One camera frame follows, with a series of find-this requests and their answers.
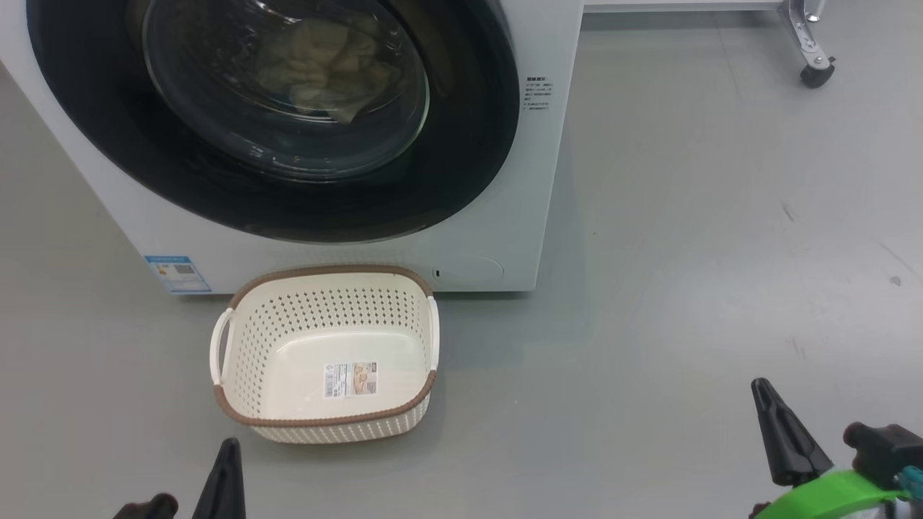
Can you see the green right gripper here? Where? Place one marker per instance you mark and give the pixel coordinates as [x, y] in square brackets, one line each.
[822, 501]

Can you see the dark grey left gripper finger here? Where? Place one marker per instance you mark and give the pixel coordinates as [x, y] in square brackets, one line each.
[216, 494]
[238, 494]

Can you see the round black glass washer door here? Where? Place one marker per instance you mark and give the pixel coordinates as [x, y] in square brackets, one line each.
[108, 130]

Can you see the pale yellow garment blue print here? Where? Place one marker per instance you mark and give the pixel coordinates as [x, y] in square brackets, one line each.
[324, 65]

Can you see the paper product label in basket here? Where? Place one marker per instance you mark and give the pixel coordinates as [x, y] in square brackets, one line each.
[350, 379]

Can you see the cream basket with brown rim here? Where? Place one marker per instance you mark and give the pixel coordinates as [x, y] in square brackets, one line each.
[288, 317]

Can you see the white front-load washing machine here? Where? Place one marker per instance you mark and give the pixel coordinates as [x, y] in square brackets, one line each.
[505, 180]

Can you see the blue energy label sticker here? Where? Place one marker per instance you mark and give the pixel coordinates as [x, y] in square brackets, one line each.
[177, 274]

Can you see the round drain filter cover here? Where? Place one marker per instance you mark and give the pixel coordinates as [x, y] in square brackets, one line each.
[472, 270]

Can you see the black caster wheel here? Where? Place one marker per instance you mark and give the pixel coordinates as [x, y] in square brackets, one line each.
[817, 76]

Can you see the small printed text sticker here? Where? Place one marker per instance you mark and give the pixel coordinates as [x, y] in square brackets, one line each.
[539, 92]

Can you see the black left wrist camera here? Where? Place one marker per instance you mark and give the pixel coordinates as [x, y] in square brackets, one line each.
[148, 508]

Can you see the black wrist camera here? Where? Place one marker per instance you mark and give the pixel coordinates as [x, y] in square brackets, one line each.
[148, 508]
[883, 450]

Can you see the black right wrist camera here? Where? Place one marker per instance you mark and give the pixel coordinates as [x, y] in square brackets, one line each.
[883, 450]

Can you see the white metal cart frame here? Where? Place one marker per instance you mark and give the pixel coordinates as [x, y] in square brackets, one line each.
[797, 21]

